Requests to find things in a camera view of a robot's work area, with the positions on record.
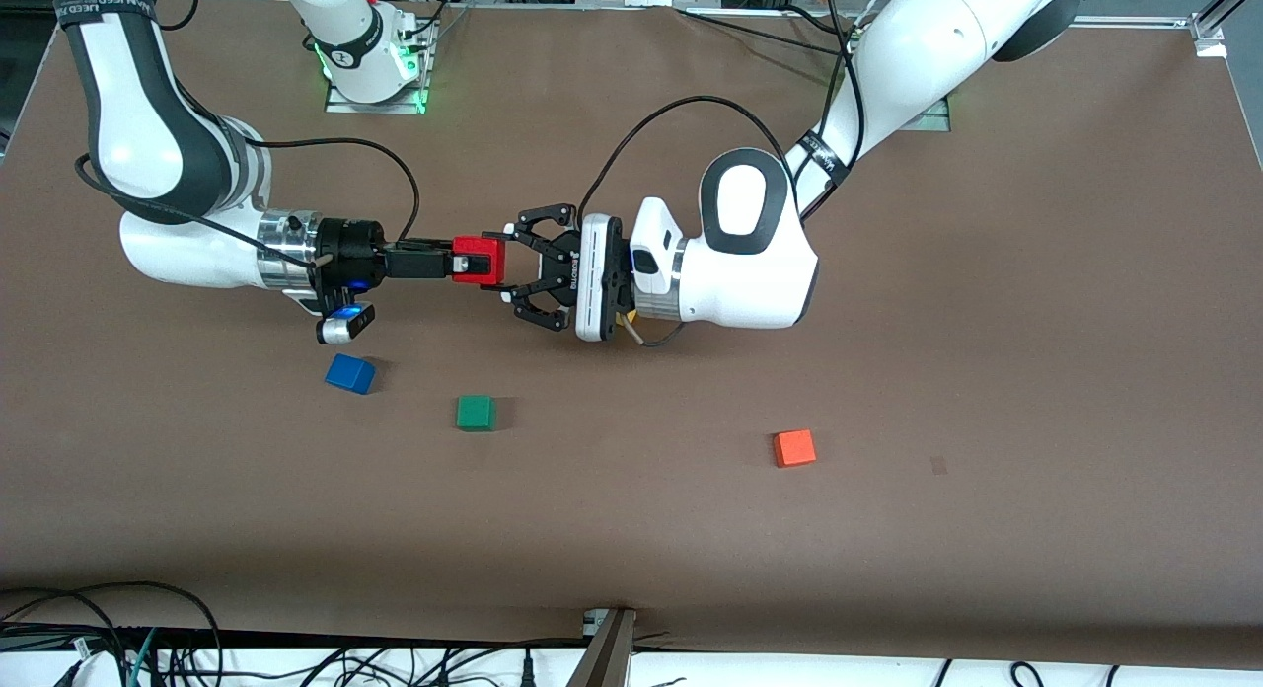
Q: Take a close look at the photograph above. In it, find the red wooden block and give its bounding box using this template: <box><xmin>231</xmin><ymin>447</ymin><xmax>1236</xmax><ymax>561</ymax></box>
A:
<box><xmin>452</xmin><ymin>233</ymin><xmax>507</xmax><ymax>289</ymax></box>

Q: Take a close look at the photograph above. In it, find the blue wooden block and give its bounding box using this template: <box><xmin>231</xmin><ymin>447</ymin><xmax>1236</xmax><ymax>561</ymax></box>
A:
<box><xmin>325</xmin><ymin>353</ymin><xmax>377</xmax><ymax>396</ymax></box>

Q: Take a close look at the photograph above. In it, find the orange wooden block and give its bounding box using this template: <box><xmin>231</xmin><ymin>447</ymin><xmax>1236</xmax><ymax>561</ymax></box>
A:
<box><xmin>773</xmin><ymin>429</ymin><xmax>818</xmax><ymax>469</ymax></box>

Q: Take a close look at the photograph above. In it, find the diagonal aluminium profile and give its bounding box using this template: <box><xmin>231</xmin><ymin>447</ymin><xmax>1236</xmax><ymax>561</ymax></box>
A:
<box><xmin>1196</xmin><ymin>0</ymin><xmax>1263</xmax><ymax>35</ymax></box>

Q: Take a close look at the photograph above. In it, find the thin beige cable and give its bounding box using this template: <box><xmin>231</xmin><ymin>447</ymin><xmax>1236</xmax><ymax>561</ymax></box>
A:
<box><xmin>630</xmin><ymin>316</ymin><xmax>687</xmax><ymax>349</ymax></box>

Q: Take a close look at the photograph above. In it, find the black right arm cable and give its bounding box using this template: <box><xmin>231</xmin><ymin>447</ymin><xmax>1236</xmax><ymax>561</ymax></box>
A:
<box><xmin>242</xmin><ymin>136</ymin><xmax>421</xmax><ymax>249</ymax></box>
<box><xmin>74</xmin><ymin>154</ymin><xmax>322</xmax><ymax>269</ymax></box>

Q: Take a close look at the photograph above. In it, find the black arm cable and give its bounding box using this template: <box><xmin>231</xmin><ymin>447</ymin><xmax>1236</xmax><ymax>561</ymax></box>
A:
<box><xmin>242</xmin><ymin>136</ymin><xmax>421</xmax><ymax>249</ymax></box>
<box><xmin>576</xmin><ymin>0</ymin><xmax>869</xmax><ymax>224</ymax></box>
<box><xmin>74</xmin><ymin>154</ymin><xmax>322</xmax><ymax>269</ymax></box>

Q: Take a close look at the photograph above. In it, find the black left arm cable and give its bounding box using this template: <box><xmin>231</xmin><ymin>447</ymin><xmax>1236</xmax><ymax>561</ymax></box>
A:
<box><xmin>576</xmin><ymin>0</ymin><xmax>869</xmax><ymax>224</ymax></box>

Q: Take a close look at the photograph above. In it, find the black cable to base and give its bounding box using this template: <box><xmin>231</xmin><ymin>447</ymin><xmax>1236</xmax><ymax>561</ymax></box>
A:
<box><xmin>676</xmin><ymin>6</ymin><xmax>854</xmax><ymax>56</ymax></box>

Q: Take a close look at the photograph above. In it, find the aluminium profile post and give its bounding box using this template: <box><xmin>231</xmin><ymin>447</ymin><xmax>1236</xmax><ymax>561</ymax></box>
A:
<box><xmin>566</xmin><ymin>608</ymin><xmax>638</xmax><ymax>687</ymax></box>

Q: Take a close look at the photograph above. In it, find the black looped floor cable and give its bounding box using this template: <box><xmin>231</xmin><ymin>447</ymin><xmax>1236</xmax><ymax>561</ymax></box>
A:
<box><xmin>0</xmin><ymin>580</ymin><xmax>224</xmax><ymax>687</ymax></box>

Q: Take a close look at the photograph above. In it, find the teal floor cable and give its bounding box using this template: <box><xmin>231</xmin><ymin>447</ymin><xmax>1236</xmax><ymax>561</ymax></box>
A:
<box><xmin>124</xmin><ymin>628</ymin><xmax>161</xmax><ymax>687</ymax></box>

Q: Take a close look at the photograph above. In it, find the aluminium edge rail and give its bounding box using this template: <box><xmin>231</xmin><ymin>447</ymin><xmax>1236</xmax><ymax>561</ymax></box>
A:
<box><xmin>1071</xmin><ymin>14</ymin><xmax>1197</xmax><ymax>31</ymax></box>

